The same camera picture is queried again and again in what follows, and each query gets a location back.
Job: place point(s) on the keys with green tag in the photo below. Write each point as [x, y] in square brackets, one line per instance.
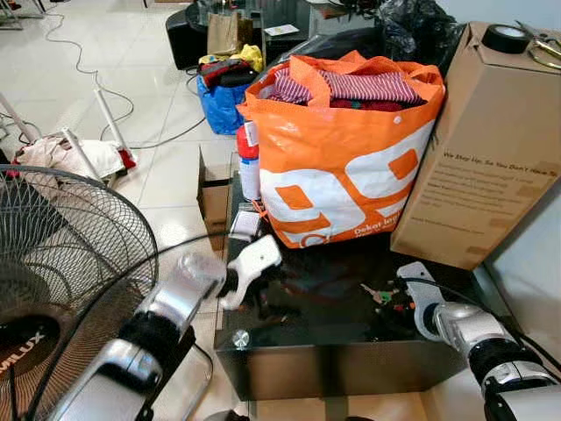
[379, 294]

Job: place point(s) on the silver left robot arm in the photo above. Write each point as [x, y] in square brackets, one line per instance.
[166, 307]

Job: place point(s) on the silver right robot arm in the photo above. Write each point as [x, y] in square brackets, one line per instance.
[491, 346]

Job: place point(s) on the black glass table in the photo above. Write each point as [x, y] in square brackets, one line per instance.
[333, 360]

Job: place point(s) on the small white packet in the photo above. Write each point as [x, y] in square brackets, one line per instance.
[245, 224]

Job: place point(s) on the small open cardboard box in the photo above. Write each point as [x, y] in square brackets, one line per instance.
[213, 197]

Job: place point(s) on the red white bottle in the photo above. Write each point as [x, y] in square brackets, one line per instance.
[249, 167]

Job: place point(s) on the orange white shopping bag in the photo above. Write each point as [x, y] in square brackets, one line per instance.
[342, 167]

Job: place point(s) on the tall brown cardboard box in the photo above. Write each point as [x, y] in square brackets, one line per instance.
[491, 149]

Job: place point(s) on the blue plastic bag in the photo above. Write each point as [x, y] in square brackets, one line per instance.
[219, 105]

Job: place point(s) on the red white striped cloth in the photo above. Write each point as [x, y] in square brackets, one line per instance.
[368, 88]

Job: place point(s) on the red dark garment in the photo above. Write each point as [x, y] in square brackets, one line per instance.
[223, 72]

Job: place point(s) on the yellow cloth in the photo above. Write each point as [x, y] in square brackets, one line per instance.
[252, 57]

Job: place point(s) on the pale crumpled cloth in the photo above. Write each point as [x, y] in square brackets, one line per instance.
[53, 156]

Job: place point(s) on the brown paper bag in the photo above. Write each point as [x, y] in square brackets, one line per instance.
[226, 35]

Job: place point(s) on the white paper sheet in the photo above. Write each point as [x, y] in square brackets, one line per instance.
[280, 31]

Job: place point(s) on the black speaker box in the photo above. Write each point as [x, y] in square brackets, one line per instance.
[184, 39]

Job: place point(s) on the black bin bag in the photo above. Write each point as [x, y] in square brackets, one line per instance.
[416, 26]

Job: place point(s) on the black tape roll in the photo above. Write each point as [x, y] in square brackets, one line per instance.
[506, 41]

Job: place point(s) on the metal scissors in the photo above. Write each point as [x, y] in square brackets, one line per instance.
[545, 48]

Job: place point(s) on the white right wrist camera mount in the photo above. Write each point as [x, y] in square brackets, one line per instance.
[410, 279]

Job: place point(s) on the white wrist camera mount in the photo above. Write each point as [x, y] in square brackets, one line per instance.
[410, 279]
[257, 256]

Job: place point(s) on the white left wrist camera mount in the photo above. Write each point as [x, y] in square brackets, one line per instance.
[257, 256]

